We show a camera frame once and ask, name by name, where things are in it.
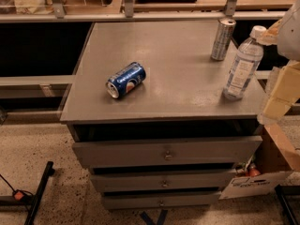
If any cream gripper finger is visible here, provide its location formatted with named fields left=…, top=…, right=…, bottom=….
left=257, top=60, right=300, bottom=125

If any blue pepsi can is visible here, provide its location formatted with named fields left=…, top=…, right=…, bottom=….
left=106, top=62, right=146, bottom=98

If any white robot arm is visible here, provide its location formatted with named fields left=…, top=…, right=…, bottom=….
left=257, top=0, right=300, bottom=125

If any tall silver can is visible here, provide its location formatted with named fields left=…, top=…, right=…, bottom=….
left=211, top=18, right=236, bottom=61

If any clear plastic water bottle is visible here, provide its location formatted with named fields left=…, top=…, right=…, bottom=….
left=223, top=25, right=266, bottom=100

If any cardboard box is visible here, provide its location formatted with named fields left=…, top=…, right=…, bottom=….
left=220, top=124, right=300, bottom=200

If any orange bottle in box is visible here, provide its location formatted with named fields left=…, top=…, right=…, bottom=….
left=247, top=163, right=261, bottom=177

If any grey drawer cabinet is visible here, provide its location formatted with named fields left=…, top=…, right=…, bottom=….
left=61, top=21, right=263, bottom=198

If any middle grey drawer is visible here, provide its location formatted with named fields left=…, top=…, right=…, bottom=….
left=91, top=170, right=234, bottom=192

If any grey drawer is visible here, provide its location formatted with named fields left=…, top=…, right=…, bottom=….
left=91, top=170, right=234, bottom=192
left=101, top=191, right=221, bottom=210
left=72, top=136, right=263, bottom=168

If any bottom grey drawer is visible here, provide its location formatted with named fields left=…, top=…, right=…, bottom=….
left=101, top=191, right=221, bottom=210

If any top grey drawer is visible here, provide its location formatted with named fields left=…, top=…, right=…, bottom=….
left=72, top=136, right=263, bottom=168

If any black metal stand leg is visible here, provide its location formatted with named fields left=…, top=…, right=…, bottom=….
left=24, top=161, right=55, bottom=225

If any metal shelf frame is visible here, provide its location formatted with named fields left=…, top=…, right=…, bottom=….
left=0, top=0, right=297, bottom=23

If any orange cable connector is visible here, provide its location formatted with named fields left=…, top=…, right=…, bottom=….
left=13, top=190, right=25, bottom=201

